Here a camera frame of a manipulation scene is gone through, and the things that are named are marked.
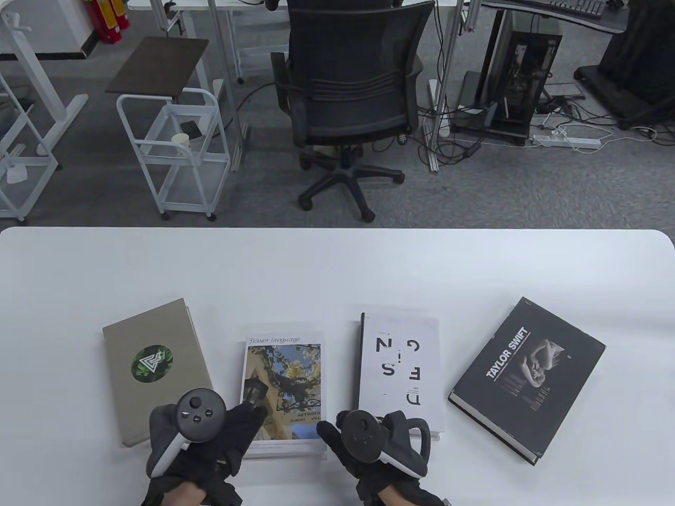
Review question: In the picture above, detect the dark keyboard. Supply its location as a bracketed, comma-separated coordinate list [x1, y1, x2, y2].
[548, 0, 606, 20]

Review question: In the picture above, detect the dark curved desk top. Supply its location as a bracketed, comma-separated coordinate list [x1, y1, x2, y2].
[481, 0, 628, 35]

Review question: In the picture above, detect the white desk stand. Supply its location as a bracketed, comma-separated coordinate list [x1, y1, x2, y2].
[0, 11, 89, 156]

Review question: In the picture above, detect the white power strip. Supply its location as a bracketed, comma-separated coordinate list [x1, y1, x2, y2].
[533, 134, 602, 149]

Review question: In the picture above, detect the white book with black letters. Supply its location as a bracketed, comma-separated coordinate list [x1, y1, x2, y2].
[359, 312, 445, 441]

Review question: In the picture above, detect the white rolling cart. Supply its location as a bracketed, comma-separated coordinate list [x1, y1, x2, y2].
[116, 87, 232, 221]

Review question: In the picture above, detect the white wire cart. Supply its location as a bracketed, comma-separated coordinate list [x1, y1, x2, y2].
[0, 74, 60, 222]

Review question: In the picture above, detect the photo cover book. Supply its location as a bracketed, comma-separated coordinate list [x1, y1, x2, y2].
[240, 331, 327, 460]

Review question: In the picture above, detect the black computer tower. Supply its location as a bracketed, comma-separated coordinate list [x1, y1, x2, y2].
[493, 31, 563, 147]

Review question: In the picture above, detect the white cable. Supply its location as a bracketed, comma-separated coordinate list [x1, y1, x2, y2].
[575, 125, 660, 154]

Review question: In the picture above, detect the grey book with green circle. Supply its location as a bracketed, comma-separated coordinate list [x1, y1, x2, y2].
[102, 298, 218, 447]

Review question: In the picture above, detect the person's right forearm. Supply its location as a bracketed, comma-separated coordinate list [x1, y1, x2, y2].
[375, 482, 423, 506]

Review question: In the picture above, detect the person's right hand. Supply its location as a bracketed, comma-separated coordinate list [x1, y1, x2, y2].
[316, 411, 441, 493]

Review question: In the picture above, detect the black equipment base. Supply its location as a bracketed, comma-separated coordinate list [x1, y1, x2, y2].
[574, 0, 675, 130]

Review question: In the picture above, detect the white drawer cabinet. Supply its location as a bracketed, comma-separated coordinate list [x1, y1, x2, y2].
[236, 9, 291, 81]

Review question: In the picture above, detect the dark brown board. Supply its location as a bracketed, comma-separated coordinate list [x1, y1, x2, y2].
[105, 36, 210, 101]

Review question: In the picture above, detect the black cable bundle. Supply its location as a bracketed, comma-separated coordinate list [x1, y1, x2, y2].
[417, 95, 488, 165]

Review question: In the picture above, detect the black mesh office chair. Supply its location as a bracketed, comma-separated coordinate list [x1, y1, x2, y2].
[270, 0, 436, 223]

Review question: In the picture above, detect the person's left hand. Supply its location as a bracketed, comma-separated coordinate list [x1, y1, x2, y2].
[142, 405, 268, 493]

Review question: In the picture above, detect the black hardcover book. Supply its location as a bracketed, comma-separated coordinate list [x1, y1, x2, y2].
[448, 296, 607, 465]

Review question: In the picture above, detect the person's left forearm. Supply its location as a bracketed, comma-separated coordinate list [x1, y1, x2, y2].
[157, 480, 213, 506]

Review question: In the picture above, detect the black and white controller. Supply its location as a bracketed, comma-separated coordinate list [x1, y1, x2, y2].
[148, 389, 227, 478]
[336, 410, 433, 479]

